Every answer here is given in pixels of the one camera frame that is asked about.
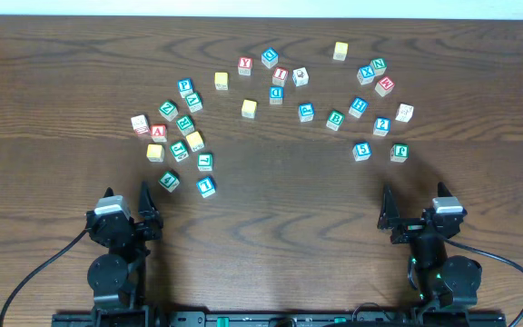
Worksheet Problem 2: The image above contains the red M block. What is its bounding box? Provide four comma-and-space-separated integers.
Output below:
375, 76, 395, 97

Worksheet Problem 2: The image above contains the red Y block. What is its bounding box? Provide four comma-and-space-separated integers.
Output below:
238, 56, 253, 75

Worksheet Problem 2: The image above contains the green N block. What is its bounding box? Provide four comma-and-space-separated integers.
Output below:
370, 58, 387, 76

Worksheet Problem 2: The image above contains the white block far right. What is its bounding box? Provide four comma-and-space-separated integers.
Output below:
395, 104, 414, 123

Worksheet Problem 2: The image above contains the yellow block centre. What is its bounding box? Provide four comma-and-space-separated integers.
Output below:
242, 99, 257, 119

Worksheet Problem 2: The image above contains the green Z block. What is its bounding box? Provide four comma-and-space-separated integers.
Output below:
159, 100, 179, 122

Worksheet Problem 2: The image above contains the blue P block left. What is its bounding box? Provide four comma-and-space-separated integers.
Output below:
177, 78, 193, 98

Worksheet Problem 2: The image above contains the green J block right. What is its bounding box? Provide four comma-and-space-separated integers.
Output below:
390, 144, 409, 163

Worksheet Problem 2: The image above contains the white red picture block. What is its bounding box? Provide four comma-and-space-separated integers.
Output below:
131, 114, 151, 135

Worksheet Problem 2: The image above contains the blue D block middle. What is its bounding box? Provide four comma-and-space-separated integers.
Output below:
269, 86, 283, 105

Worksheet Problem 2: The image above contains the green j block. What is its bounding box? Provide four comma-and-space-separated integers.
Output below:
170, 141, 189, 162
390, 144, 409, 163

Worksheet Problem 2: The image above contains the green B block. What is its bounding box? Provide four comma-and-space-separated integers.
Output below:
326, 110, 345, 131

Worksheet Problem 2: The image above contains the blue P block centre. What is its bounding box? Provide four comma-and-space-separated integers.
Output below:
298, 103, 315, 123

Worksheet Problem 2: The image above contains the blue p block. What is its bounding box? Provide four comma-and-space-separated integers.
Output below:
298, 103, 315, 123
177, 78, 193, 98

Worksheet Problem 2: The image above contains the blue X block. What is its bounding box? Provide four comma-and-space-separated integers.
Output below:
357, 65, 376, 85

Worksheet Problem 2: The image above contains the yellow block top right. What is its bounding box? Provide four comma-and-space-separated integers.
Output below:
332, 42, 349, 61

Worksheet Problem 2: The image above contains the yellow block far left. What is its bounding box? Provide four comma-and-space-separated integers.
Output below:
146, 144, 165, 163

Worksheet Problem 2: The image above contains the red A block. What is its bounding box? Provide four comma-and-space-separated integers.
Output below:
151, 124, 167, 143

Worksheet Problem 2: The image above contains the green J block left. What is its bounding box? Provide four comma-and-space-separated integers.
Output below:
170, 141, 189, 162

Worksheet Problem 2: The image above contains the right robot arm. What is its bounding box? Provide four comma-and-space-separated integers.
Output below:
377, 183, 482, 309

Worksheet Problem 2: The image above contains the blue H block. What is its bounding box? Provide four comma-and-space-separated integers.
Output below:
349, 97, 369, 119

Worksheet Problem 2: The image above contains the yellow block upper left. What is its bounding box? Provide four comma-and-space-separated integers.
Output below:
214, 72, 229, 90

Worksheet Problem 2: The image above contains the blue L block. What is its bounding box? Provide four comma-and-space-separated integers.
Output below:
196, 176, 216, 198

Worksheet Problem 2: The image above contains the green 7 block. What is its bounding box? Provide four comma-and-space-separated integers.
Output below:
197, 154, 213, 172

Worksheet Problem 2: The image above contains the green 4 block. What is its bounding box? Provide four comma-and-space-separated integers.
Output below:
159, 171, 180, 193

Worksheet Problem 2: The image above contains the blue 5 block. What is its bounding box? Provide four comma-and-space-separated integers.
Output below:
352, 142, 371, 162

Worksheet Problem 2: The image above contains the blue d block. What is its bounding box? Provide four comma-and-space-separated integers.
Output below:
261, 47, 279, 69
269, 86, 283, 105

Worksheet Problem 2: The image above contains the blue D block top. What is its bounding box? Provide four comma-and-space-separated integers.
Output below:
261, 47, 279, 69

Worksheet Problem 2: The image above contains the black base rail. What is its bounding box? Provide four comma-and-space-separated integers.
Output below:
51, 311, 506, 327

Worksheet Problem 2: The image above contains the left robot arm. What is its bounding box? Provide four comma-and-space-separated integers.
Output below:
85, 182, 163, 311

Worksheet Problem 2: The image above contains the red I block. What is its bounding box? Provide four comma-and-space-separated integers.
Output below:
271, 67, 289, 87

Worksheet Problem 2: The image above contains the green R block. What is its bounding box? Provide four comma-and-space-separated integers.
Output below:
175, 115, 195, 136

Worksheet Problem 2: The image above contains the yellow block tilted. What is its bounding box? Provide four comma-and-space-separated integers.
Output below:
186, 131, 204, 152

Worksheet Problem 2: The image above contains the blue 2 block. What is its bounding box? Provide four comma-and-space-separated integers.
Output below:
373, 117, 390, 136

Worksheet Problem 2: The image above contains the white picture block centre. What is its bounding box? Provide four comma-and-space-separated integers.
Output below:
292, 67, 310, 87

